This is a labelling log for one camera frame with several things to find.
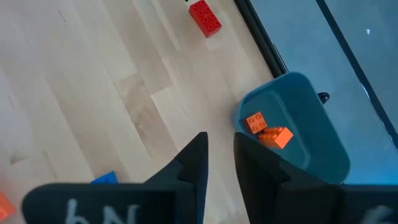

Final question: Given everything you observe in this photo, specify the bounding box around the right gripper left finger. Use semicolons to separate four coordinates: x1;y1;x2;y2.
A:
21;131;208;224

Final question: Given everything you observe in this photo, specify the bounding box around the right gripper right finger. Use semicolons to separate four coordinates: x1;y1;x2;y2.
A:
233;132;398;224

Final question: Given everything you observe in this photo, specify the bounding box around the orange rectangular block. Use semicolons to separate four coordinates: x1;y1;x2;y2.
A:
0;190;16;222
257;126;295;150

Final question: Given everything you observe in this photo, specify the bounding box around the blue rectangular block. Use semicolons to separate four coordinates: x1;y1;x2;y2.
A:
90;170;119;185

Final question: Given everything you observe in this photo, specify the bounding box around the small orange square block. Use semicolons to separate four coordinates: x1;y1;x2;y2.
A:
244;111;268;135

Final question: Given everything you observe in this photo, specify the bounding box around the red rectangular block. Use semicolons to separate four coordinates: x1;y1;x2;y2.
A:
188;0;223;39

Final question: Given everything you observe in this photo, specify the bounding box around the dark slate plastic bin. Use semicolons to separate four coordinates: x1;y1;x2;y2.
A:
230;71;351;185

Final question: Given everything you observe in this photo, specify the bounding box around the black table clamp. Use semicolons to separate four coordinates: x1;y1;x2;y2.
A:
317;91;330;105

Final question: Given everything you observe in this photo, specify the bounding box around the black table frame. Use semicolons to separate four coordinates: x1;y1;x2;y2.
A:
233;0;289;78

